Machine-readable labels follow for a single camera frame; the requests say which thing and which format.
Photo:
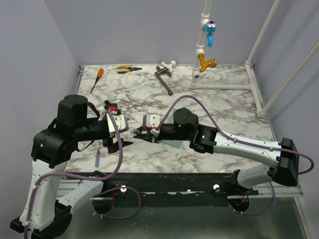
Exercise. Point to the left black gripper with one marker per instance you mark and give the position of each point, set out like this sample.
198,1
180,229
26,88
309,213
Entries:
114,145

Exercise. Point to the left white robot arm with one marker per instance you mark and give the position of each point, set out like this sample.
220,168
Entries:
45,216

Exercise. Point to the aluminium rail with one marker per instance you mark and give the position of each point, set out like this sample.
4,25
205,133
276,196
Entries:
66,186

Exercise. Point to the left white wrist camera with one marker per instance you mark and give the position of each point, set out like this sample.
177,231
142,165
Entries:
121,121

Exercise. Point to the dark metal crank handle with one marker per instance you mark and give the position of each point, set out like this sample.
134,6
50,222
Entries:
161,71

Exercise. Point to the teal paper envelope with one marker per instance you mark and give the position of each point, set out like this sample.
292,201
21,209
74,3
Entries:
173,143

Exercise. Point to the black T-shaped tool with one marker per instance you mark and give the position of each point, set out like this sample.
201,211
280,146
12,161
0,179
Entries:
111,106

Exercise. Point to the orange tap valve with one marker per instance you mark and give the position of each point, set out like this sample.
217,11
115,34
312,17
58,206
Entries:
212,63

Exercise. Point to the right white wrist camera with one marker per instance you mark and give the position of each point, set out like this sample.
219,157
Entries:
152,122

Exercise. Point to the yellow handled pliers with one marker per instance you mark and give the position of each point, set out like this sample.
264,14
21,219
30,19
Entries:
126,69

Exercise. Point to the white PVC pipe frame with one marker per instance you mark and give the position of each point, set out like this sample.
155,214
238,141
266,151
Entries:
261,111

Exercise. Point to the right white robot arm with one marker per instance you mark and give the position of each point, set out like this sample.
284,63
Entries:
278,161

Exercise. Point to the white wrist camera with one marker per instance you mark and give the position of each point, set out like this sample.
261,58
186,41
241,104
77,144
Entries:
121,121
152,122

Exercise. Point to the white pipe fitting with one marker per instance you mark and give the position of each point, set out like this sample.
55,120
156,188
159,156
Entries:
169,66

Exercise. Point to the blue tap valve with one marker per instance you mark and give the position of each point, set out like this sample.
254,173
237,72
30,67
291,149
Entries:
209,29

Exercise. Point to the orange handled screwdriver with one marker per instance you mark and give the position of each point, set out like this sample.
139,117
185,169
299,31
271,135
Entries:
99,75

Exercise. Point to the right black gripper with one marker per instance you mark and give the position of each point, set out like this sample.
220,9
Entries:
146,136

